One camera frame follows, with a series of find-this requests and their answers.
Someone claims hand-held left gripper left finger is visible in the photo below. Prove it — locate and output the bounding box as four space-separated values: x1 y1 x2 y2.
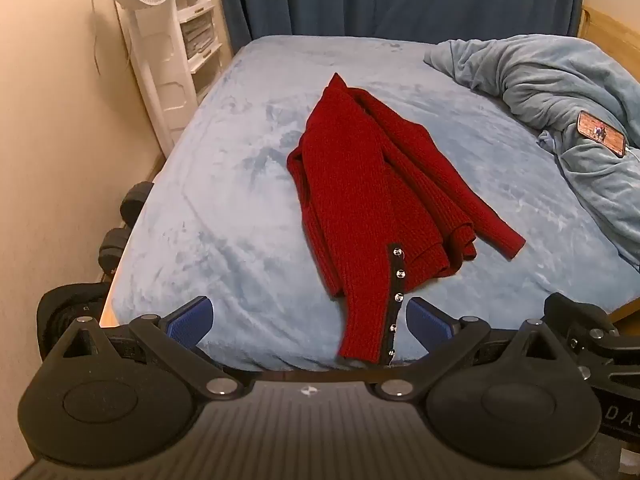
44 296 247 402

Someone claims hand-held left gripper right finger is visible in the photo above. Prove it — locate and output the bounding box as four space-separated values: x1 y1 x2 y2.
367 297 576 402

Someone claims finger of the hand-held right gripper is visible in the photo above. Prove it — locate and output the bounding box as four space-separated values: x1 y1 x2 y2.
543 292 640 392

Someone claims red knit cardigan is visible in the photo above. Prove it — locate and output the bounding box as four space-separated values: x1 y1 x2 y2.
286 72 527 364

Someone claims black dumbbell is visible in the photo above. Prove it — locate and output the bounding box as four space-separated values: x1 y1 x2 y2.
98 227 134 275
120 180 157 222

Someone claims light blue fleece bed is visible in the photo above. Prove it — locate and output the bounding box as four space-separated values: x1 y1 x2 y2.
100 35 640 372

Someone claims smartphone with picture case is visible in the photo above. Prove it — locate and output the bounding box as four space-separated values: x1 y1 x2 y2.
576 111 628 159

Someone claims crumpled light blue blanket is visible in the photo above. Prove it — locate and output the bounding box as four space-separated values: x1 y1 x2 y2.
424 34 640 267

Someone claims white shelf unit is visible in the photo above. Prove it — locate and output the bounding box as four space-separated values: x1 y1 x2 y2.
115 0 236 157

